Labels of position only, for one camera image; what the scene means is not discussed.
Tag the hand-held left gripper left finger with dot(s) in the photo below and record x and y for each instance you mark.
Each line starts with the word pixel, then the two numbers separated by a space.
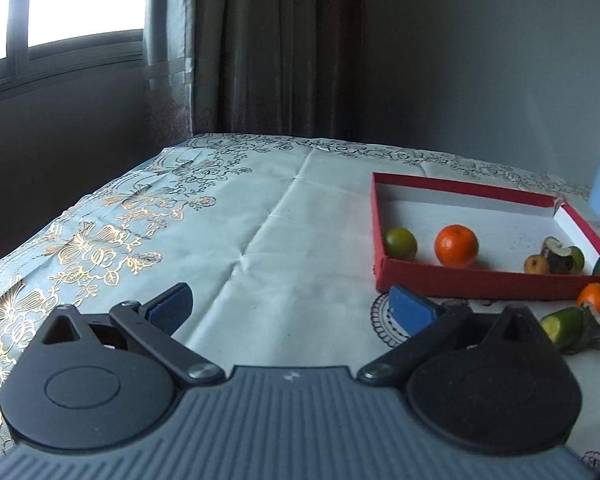
pixel 172 307

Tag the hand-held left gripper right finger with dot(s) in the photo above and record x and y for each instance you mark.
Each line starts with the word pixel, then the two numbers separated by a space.
pixel 410 310

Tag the white floral tablecloth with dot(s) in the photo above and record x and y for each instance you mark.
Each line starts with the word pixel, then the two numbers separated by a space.
pixel 260 240

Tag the green fruit piece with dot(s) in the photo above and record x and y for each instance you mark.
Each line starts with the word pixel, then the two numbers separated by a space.
pixel 577 259

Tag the window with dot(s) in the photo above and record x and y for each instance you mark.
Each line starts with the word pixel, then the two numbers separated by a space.
pixel 80 5

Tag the green lime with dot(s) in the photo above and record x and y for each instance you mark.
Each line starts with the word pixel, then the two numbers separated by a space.
pixel 400 244

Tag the dark fruit piece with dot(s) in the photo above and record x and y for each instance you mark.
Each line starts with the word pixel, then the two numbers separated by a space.
pixel 594 329
pixel 556 259

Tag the green cucumber piece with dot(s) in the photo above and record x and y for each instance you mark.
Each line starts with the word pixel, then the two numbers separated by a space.
pixel 562 327

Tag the small brown fruit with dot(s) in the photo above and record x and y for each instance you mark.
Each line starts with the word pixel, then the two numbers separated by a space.
pixel 535 265

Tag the orange tangerine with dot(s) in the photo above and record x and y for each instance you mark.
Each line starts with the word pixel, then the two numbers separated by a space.
pixel 456 246
pixel 596 299

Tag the brown patterned curtain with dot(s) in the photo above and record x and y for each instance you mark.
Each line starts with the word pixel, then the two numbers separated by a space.
pixel 260 45

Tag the red cardboard box tray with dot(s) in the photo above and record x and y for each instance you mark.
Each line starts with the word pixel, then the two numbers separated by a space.
pixel 500 225

